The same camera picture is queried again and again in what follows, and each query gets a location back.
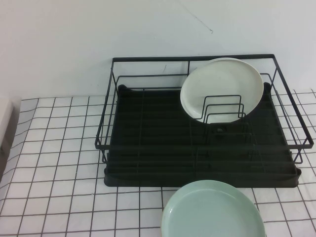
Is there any white round plate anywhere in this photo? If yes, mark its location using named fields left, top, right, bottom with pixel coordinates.
left=179, top=57, right=264, bottom=124

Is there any pale green round plate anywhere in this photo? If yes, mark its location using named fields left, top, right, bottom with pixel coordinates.
left=161, top=179, right=267, bottom=237

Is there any black plastic drip tray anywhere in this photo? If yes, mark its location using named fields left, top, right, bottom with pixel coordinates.
left=103, top=82, right=301, bottom=189

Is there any white black-grid tablecloth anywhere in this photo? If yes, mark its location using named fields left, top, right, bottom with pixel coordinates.
left=0, top=88, right=316, bottom=237

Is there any black wire dish rack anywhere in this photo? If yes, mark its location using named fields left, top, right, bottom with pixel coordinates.
left=94, top=53, right=314, bottom=165

